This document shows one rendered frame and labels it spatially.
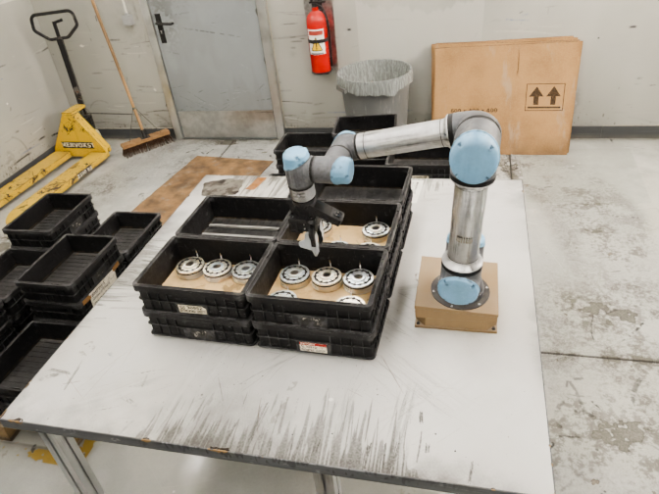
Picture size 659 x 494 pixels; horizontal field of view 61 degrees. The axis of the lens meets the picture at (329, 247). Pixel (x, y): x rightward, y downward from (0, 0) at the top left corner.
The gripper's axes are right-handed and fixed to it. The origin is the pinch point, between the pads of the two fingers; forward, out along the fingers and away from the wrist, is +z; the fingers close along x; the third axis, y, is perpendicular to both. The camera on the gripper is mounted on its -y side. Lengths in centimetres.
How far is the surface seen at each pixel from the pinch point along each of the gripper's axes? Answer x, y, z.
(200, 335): 21, 40, 24
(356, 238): -27.9, -4.0, 21.0
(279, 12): -304, 115, 35
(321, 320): 19.8, -3.6, 11.8
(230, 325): 21.1, 27.4, 17.7
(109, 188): -187, 245, 126
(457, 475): 56, -47, 23
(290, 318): 19.3, 6.5, 12.9
